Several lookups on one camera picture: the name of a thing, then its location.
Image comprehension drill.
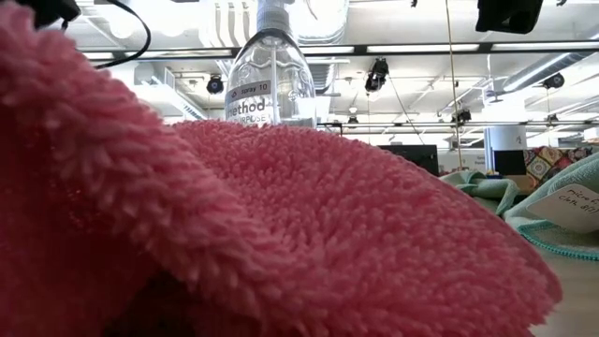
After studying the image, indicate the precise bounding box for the silver round ceiling duct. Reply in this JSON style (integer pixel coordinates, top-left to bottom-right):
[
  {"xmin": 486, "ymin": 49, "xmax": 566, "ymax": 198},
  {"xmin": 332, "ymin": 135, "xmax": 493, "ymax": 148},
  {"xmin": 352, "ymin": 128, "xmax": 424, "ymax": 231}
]
[{"xmin": 289, "ymin": 0, "xmax": 350, "ymax": 46}]

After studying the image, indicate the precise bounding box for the white handwritten paper tag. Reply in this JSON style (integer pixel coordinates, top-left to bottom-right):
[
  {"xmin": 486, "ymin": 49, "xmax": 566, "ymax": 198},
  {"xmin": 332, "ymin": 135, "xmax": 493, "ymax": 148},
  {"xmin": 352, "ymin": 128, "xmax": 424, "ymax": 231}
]
[{"xmin": 527, "ymin": 183, "xmax": 599, "ymax": 234}]

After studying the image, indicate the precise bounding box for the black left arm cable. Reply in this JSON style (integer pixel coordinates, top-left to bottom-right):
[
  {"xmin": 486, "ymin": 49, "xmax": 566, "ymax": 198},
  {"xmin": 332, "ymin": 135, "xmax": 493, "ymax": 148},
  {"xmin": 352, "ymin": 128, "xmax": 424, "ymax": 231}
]
[{"xmin": 59, "ymin": 0, "xmax": 153, "ymax": 70}]

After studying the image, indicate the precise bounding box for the black computer monitor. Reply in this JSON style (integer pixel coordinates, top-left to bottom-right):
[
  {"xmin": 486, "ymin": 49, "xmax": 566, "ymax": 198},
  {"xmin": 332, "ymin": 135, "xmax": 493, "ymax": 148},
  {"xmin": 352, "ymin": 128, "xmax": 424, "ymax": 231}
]
[{"xmin": 377, "ymin": 144, "xmax": 440, "ymax": 178}]

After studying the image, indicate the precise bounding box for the white ceiling air unit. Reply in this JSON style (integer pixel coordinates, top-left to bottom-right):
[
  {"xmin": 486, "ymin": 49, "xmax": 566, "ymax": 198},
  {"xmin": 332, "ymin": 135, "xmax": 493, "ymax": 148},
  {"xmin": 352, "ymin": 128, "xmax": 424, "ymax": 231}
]
[{"xmin": 133, "ymin": 63, "xmax": 210, "ymax": 122}]

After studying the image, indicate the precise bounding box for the pink microfiber towel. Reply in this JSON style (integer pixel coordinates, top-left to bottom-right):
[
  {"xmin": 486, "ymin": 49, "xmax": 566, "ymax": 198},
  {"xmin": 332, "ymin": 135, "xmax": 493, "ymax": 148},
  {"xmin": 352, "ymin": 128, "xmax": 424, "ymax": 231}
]
[{"xmin": 0, "ymin": 0, "xmax": 563, "ymax": 337}]

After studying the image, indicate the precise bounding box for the black box at pillar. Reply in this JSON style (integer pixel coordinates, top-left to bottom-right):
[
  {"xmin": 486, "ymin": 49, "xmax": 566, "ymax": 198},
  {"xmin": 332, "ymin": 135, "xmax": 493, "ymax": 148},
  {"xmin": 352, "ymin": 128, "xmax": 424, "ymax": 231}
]
[{"xmin": 493, "ymin": 149, "xmax": 528, "ymax": 177}]

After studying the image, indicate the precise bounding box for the clear method spray bottle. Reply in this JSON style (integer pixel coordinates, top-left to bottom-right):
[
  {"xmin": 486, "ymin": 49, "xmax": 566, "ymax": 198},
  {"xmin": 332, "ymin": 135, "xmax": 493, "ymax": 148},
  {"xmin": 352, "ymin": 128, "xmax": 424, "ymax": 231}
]
[{"xmin": 224, "ymin": 0, "xmax": 318, "ymax": 128}]

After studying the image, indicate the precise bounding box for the white round pillar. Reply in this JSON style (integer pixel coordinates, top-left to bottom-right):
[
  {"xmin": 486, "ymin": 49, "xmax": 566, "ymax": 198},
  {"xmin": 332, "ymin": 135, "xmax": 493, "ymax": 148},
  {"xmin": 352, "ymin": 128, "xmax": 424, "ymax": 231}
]
[{"xmin": 484, "ymin": 125, "xmax": 529, "ymax": 177}]

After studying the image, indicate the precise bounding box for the mint towel with teal edge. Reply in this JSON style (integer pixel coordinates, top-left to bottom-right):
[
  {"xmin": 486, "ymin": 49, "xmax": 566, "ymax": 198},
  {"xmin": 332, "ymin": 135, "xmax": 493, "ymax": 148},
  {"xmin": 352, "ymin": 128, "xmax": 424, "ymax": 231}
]
[{"xmin": 503, "ymin": 152, "xmax": 599, "ymax": 262}]

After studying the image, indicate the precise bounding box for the mint green microfiber towel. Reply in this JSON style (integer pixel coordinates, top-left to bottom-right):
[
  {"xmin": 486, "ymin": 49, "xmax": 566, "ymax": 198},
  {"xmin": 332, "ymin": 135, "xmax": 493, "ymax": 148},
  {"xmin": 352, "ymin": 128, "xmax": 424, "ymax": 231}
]
[{"xmin": 438, "ymin": 169, "xmax": 521, "ymax": 217}]

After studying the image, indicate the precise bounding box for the grey long ceiling duct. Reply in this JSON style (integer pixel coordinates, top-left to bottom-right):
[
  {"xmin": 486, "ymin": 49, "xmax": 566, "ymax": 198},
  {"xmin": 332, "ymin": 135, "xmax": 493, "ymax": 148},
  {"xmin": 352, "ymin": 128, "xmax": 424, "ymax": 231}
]
[{"xmin": 503, "ymin": 51, "xmax": 599, "ymax": 94}]

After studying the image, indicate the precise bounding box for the colourful patchwork quilt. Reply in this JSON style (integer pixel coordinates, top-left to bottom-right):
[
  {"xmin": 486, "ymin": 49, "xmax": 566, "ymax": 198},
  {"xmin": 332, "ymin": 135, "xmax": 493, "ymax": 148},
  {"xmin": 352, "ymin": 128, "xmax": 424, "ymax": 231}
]
[{"xmin": 522, "ymin": 145, "xmax": 599, "ymax": 189}]

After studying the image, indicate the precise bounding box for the brown cardboard box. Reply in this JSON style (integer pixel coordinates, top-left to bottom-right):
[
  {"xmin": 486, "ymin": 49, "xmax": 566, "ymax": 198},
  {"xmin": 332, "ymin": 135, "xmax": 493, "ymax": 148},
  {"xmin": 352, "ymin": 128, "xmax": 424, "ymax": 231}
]
[{"xmin": 504, "ymin": 175, "xmax": 534, "ymax": 194}]

